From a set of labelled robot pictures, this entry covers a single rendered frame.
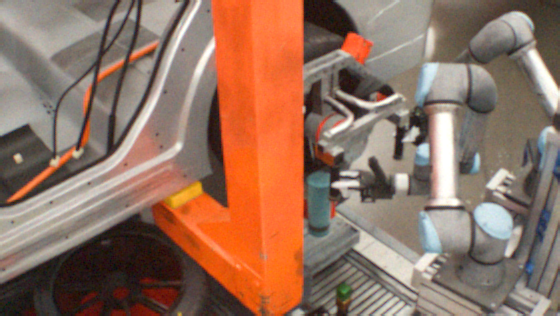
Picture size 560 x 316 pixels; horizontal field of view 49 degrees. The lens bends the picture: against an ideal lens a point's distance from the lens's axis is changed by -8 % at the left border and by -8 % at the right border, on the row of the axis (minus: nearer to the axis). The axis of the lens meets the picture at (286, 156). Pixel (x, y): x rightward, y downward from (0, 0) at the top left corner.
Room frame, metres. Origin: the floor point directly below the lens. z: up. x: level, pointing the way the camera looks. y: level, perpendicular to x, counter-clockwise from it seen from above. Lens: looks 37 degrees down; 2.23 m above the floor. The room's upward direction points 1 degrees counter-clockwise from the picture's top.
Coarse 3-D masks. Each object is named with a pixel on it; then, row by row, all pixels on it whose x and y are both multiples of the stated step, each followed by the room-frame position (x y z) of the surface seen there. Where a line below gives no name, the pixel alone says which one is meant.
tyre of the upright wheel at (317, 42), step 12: (312, 24) 2.30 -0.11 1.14; (312, 36) 2.11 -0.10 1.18; (324, 36) 2.13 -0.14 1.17; (336, 36) 2.17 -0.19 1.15; (312, 48) 2.06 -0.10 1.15; (324, 48) 2.10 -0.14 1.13; (336, 48) 2.14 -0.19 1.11; (216, 96) 2.01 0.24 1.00; (216, 108) 1.98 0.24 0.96; (216, 120) 1.97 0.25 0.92; (216, 132) 1.96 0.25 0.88; (216, 144) 1.97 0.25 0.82; (216, 156) 2.01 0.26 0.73
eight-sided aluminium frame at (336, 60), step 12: (324, 60) 2.05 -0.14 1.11; (336, 60) 2.03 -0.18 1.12; (348, 60) 2.06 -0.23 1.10; (312, 72) 1.95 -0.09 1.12; (324, 72) 1.99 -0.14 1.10; (360, 72) 2.11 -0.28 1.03; (372, 96) 2.16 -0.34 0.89; (360, 108) 2.19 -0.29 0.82; (324, 168) 2.07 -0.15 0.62; (348, 168) 2.08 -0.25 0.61
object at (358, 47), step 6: (348, 36) 2.16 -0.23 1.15; (354, 36) 2.15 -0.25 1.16; (348, 42) 2.15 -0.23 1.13; (354, 42) 2.13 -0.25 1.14; (360, 42) 2.12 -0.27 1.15; (366, 42) 2.13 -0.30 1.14; (342, 48) 2.14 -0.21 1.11; (348, 48) 2.13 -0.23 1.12; (354, 48) 2.12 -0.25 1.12; (360, 48) 2.11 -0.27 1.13; (366, 48) 2.13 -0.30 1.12; (354, 54) 2.10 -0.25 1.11; (360, 54) 2.11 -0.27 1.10; (366, 54) 2.13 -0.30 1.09; (360, 60) 2.11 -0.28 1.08
